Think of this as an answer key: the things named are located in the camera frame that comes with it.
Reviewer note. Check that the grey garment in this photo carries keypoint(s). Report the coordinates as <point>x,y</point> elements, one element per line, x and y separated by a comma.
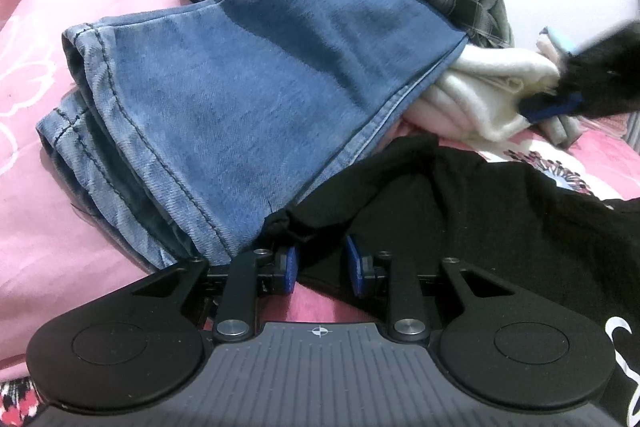
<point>495,12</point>

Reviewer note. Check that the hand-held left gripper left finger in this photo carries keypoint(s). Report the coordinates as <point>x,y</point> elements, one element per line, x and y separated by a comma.
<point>289,274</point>

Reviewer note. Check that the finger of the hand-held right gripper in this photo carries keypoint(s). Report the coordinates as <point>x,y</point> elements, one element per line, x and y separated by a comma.
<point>550,107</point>

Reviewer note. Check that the blue folded cloth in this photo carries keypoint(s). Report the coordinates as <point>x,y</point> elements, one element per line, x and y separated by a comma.
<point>559,39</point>

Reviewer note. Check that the black printed t-shirt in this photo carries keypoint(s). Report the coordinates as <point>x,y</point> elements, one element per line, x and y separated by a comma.
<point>475,217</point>

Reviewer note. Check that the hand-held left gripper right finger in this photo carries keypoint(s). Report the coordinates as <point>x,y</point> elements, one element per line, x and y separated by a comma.
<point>352,272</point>

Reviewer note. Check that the blue jeans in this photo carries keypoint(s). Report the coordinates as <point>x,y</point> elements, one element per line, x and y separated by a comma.
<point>250,97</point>

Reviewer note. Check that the pink floral blanket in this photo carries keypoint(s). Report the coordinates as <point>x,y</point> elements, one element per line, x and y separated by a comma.
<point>600,147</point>

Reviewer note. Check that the cream fleece garment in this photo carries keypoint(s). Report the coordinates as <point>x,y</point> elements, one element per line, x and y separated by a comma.
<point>480,102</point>

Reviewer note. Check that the light pink quilt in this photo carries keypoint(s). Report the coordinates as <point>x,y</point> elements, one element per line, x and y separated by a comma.
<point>40,157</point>

